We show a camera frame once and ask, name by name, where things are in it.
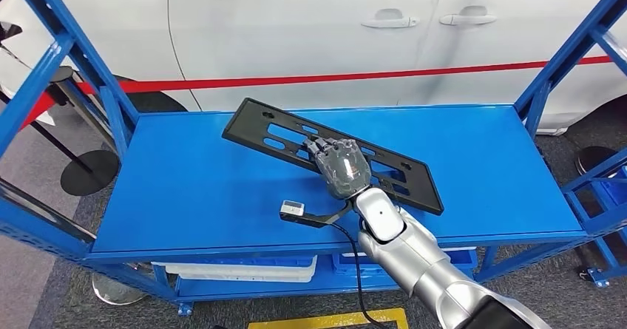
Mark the red barrier belt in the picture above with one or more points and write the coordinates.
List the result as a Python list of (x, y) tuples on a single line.
[(294, 79)]

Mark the chrome barrier stanchion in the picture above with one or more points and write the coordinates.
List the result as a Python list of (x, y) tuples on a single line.
[(61, 74), (117, 290)]

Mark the white car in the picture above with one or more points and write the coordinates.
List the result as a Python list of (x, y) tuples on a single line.
[(294, 38)]

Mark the black barrier stanchion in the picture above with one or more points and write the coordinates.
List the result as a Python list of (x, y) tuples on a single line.
[(90, 175)]

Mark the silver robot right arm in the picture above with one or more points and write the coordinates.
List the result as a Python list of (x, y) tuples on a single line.
[(416, 263)]

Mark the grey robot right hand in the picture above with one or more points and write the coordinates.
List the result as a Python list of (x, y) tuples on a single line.
[(345, 170)]

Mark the black plastic plate frame part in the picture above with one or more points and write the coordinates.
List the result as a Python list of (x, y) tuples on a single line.
[(245, 123)]

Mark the blue metal shelf rack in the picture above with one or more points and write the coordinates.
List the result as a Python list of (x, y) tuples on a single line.
[(196, 194)]

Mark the blue wheeled shelf rack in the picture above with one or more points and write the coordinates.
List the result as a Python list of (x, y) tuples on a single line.
[(600, 277)]

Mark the black round stand base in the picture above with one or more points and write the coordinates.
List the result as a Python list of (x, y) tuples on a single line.
[(595, 158)]

